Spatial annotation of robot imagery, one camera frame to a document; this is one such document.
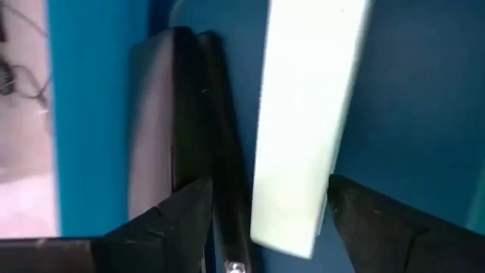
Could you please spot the blue plastic bin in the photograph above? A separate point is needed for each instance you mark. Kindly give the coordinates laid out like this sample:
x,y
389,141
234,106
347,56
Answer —
x,y
417,113

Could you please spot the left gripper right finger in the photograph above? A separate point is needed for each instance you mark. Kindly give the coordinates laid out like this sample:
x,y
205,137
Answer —
x,y
398,242

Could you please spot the mint green eraser block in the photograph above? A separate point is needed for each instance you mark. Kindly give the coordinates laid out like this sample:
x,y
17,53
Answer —
x,y
303,132

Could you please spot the black stapler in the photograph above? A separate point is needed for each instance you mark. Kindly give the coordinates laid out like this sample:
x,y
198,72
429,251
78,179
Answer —
x,y
189,113

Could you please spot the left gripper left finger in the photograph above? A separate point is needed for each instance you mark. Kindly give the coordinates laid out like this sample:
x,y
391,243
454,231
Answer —
x,y
163,242

